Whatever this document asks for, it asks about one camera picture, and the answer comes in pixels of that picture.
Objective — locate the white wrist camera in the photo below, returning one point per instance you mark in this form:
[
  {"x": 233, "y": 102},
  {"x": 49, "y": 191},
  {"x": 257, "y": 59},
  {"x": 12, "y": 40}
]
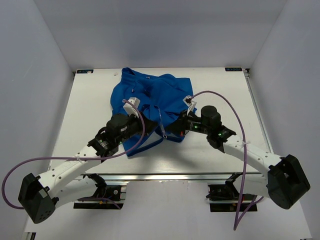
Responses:
[
  {"x": 190, "y": 104},
  {"x": 131, "y": 106}
]

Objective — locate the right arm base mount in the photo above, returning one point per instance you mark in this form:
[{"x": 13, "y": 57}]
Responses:
[{"x": 223, "y": 198}]

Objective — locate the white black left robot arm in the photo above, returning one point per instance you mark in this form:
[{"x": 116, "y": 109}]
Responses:
[{"x": 41, "y": 195}]

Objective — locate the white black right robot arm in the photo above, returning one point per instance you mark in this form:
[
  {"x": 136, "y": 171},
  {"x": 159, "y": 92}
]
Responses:
[{"x": 280, "y": 178}]

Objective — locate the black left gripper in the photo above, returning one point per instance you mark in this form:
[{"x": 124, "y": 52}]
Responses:
[{"x": 149, "y": 126}]

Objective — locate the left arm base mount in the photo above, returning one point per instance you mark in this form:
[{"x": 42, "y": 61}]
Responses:
[{"x": 107, "y": 196}]

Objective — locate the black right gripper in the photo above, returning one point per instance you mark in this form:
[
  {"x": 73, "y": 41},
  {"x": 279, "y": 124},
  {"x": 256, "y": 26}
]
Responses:
[{"x": 179, "y": 126}]

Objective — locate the left blue corner label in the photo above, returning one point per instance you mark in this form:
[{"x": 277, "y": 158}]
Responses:
[{"x": 84, "y": 71}]

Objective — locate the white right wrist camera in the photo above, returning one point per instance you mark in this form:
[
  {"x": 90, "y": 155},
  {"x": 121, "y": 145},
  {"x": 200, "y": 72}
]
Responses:
[{"x": 190, "y": 104}]

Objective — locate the blue zip-up jacket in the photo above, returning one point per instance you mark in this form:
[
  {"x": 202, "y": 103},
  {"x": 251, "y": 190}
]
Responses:
[{"x": 161, "y": 100}]

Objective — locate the right blue corner label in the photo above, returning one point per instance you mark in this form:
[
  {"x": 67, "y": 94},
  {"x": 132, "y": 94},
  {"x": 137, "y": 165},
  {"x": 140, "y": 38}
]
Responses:
[{"x": 233, "y": 69}]

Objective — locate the aluminium front rail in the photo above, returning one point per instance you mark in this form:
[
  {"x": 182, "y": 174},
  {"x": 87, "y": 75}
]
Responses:
[{"x": 205, "y": 177}]

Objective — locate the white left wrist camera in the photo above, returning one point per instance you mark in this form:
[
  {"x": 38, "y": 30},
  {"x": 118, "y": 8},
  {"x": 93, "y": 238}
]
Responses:
[{"x": 131, "y": 106}]

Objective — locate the blue corner label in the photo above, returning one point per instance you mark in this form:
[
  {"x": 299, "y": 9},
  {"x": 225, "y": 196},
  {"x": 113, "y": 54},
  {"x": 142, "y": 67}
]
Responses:
[
  {"x": 233, "y": 69},
  {"x": 84, "y": 71}
]

